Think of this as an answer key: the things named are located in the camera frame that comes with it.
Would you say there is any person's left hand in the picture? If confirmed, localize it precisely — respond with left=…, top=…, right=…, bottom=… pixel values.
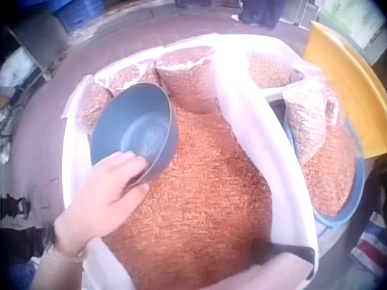
left=54, top=150, right=151, bottom=258

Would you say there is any blue plastic bowl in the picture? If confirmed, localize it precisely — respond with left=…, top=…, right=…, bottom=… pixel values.
left=90, top=82, right=174, bottom=185

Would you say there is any clear bag of grain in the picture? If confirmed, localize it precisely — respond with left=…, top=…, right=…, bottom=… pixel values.
left=285, top=77, right=332, bottom=166
left=74, top=75, right=113, bottom=135
left=154, top=45, right=220, bottom=115
left=247, top=51, right=307, bottom=91
left=102, top=62, right=158, bottom=96

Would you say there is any heap of orange grain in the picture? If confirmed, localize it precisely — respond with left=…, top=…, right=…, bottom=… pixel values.
left=102, top=101, right=281, bottom=290

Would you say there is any large white sack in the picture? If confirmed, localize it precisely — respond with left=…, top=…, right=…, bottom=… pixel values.
left=61, top=33, right=320, bottom=290

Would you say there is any stack of blue crates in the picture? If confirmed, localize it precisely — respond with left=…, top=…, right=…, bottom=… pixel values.
left=50, top=0, right=107, bottom=34

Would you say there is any grain heap in basin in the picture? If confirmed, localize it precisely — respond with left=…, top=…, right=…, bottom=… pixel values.
left=301, top=122, right=357, bottom=217

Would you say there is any blue plastic basin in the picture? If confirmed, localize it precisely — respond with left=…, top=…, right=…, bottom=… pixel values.
left=282, top=113, right=367, bottom=228

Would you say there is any striped tarp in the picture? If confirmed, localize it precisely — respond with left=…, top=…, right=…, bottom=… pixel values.
left=350, top=211, right=387, bottom=274

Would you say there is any yellow plastic tub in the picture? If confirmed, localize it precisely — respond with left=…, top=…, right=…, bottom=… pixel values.
left=302, top=20, right=387, bottom=160

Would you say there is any metal frame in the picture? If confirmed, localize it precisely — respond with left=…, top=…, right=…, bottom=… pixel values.
left=279, top=0, right=322, bottom=25

